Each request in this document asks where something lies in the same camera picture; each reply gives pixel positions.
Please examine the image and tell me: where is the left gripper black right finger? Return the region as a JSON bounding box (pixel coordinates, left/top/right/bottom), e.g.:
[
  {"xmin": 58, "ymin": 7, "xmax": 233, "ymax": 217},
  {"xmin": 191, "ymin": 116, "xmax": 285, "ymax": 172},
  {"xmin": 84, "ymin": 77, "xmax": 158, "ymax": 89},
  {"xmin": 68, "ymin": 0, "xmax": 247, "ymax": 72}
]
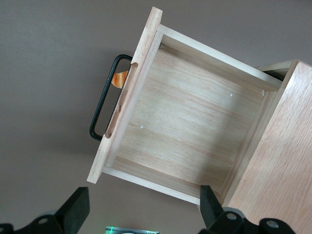
[{"xmin": 199, "ymin": 185, "xmax": 302, "ymax": 234}]

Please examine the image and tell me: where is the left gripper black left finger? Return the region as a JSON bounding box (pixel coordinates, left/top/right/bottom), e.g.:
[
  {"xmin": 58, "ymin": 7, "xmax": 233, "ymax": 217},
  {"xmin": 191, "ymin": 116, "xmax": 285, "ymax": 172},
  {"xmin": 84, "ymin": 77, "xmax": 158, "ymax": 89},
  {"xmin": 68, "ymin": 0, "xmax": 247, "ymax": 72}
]
[{"xmin": 0, "ymin": 186, "xmax": 91, "ymax": 234}]

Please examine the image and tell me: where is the wooden drawer with black handle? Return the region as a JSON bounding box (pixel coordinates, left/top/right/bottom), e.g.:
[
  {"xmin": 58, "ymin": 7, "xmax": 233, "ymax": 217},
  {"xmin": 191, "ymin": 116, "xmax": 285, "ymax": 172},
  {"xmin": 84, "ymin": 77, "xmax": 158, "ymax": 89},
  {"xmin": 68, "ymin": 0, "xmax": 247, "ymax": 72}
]
[{"xmin": 87, "ymin": 6, "xmax": 283, "ymax": 206}]

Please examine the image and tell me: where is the wooden drawer cabinet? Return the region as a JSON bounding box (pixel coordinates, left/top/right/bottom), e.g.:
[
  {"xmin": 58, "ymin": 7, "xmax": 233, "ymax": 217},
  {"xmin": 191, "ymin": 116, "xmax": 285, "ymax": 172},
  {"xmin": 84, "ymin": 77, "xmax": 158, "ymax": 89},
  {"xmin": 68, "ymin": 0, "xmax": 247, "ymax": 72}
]
[{"xmin": 223, "ymin": 59, "xmax": 312, "ymax": 234}]

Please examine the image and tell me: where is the toy bread roll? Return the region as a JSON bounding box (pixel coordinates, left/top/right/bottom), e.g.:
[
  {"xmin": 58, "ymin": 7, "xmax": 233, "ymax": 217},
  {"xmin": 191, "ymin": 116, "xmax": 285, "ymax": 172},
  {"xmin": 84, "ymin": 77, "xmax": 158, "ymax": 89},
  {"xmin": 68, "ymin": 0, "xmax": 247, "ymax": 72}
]
[{"xmin": 111, "ymin": 71, "xmax": 129, "ymax": 89}]

